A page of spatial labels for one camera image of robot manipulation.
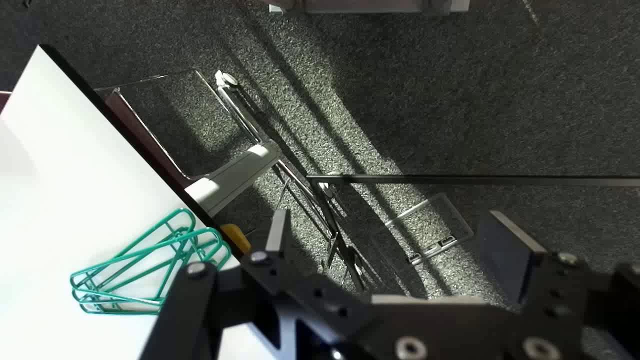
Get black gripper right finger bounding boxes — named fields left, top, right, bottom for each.
left=477, top=211, right=587, bottom=314

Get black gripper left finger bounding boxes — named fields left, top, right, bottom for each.
left=242, top=211, right=358, bottom=314

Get green hangers on table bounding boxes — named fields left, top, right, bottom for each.
left=71, top=209, right=232, bottom=317

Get white near table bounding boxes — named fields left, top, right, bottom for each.
left=0, top=42, right=282, bottom=360

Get metal clothes rail stand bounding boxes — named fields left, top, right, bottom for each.
left=192, top=66, right=640, bottom=297

